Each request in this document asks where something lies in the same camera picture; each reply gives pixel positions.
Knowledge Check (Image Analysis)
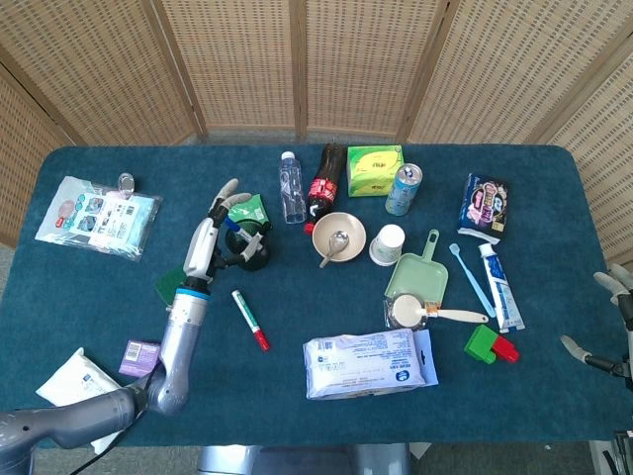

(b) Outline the metal spoon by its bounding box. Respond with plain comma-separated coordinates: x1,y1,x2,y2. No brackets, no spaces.
318,230,350,269

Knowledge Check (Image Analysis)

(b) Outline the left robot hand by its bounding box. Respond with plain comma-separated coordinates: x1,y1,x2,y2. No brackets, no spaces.
182,178,271,293

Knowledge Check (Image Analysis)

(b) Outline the light blue toothbrush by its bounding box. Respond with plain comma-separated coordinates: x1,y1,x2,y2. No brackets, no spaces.
448,242,497,319

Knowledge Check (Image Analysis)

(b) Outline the white blue toothpaste tube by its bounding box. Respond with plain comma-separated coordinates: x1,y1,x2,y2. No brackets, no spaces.
477,242,526,333

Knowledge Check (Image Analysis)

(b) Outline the beige bowl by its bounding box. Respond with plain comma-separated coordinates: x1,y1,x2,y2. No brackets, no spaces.
312,211,368,263

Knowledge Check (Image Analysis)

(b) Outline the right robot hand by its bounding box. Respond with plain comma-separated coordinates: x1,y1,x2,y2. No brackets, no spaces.
560,262,633,382

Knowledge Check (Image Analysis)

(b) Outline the cola bottle red label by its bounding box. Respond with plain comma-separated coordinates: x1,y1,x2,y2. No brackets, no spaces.
303,142,347,235

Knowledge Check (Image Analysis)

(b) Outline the light blue drink can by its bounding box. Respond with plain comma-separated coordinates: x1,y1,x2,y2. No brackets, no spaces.
385,162,424,217

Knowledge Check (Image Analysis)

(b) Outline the white paper cup stack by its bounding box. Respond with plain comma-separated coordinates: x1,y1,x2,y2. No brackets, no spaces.
368,224,407,267

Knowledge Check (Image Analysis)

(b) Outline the teal table cloth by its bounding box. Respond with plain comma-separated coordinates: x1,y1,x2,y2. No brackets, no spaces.
0,143,633,449

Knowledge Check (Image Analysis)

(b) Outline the round brush cream handle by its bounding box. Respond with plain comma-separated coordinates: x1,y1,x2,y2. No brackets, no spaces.
384,293,490,332

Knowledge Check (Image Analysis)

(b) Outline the green tissue pack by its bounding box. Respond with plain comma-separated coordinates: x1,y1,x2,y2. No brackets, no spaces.
346,143,406,198

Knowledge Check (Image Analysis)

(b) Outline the clear plastic water bottle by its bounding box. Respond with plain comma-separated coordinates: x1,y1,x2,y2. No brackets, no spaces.
278,150,307,226

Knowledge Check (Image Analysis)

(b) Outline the large white wet wipes pack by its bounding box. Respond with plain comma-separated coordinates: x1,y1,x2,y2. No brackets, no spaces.
302,328,439,401

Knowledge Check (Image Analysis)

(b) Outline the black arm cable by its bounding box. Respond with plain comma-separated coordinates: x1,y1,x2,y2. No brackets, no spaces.
81,375,152,475

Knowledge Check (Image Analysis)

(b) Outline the light green dustpan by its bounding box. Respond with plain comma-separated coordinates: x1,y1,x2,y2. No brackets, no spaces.
384,229,449,301

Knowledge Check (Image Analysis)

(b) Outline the red green marker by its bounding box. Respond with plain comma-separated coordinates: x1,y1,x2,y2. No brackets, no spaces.
231,289,271,352

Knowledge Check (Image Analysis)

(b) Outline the dark blue sanitary pad pack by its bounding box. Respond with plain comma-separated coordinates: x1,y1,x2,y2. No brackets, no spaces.
456,172,510,244

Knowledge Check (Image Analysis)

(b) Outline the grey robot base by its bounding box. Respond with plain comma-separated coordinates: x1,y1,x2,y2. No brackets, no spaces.
196,443,411,475

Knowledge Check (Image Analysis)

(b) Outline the green yellow sponge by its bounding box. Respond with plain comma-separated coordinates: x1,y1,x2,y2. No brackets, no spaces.
153,264,188,304

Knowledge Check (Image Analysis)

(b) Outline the small white wipes pack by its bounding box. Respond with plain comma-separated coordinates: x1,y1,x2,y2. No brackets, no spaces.
35,346,126,455

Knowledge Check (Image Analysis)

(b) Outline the purple box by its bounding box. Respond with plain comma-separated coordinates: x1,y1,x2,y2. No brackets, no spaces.
118,339,162,378

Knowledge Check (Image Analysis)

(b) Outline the green toy block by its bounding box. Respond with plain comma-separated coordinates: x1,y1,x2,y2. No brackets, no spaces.
463,324,503,365

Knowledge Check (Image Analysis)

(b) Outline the woven wooden folding screen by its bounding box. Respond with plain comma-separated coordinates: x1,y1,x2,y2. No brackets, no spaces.
0,0,633,268

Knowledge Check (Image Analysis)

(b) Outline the clear plastic packaged goods bag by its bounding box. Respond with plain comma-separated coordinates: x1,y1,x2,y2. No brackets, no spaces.
34,176,163,262

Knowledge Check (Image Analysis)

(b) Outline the green sachet packet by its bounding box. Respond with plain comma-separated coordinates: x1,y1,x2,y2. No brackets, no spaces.
226,193,273,234

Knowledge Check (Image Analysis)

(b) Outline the red toy block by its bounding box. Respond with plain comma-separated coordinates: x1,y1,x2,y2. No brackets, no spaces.
491,334,521,364

